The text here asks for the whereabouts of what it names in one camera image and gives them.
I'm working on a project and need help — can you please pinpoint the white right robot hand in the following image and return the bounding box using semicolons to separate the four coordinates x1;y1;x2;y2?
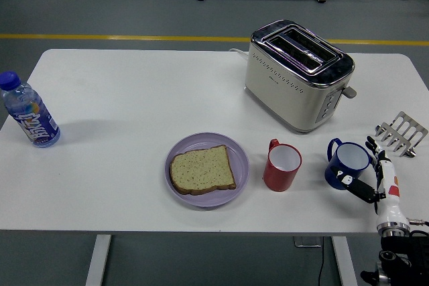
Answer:
334;135;410;228

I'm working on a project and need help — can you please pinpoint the blue enamel cup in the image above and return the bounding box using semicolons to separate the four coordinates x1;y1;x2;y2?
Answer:
324;137;373;191

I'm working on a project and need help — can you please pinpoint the red enamel cup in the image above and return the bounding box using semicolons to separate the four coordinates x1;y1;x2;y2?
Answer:
263;138;303;192

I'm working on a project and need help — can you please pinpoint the slice of bread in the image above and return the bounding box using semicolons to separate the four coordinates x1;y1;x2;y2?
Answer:
169;145;237;196

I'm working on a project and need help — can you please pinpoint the steel toast rack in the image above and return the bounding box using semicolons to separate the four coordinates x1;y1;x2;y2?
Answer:
374;111;429;158

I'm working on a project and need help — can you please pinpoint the cream and chrome toaster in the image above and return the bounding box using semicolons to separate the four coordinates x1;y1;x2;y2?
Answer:
244;19;357;134

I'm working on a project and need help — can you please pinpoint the purple round plate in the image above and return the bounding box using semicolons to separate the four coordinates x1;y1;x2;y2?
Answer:
164;132;251;209

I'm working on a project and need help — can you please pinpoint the blue-capped water bottle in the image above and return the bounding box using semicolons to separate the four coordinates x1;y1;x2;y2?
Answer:
0;70;62;149

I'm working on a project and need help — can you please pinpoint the black cable under table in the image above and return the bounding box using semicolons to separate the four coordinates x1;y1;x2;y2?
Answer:
317;236;326;286

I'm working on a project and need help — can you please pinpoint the grey bracket under table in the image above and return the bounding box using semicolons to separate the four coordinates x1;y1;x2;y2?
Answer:
294;236;322;248

